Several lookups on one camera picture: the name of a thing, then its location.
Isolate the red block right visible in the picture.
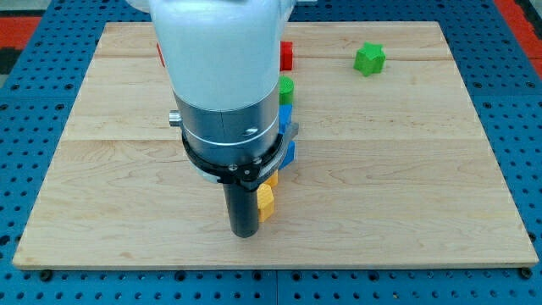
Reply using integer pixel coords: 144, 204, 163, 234
280, 41, 293, 71

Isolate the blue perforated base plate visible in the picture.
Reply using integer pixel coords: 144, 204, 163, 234
1, 0, 541, 304

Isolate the blue block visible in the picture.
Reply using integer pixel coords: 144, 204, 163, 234
279, 141, 296, 170
279, 104, 292, 134

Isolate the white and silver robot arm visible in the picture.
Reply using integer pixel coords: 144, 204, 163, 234
133, 0, 298, 238

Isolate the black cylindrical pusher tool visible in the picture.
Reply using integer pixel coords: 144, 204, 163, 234
223, 184, 259, 238

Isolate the red block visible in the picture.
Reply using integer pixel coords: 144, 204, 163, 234
280, 41, 293, 71
156, 42, 165, 68

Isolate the yellow block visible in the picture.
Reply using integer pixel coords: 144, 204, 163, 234
264, 170, 279, 188
257, 184, 274, 223

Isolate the light wooden board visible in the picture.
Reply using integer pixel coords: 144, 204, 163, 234
13, 22, 539, 270

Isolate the green star block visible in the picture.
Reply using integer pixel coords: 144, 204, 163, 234
353, 42, 386, 76

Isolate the lower blue block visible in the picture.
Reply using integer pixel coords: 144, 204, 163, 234
279, 141, 296, 170

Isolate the red block left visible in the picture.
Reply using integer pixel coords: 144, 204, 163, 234
156, 42, 165, 68

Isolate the upper blue block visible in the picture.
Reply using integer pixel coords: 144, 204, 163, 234
279, 104, 292, 134

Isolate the green cylinder block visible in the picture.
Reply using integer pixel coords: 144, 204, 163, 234
279, 75, 295, 105

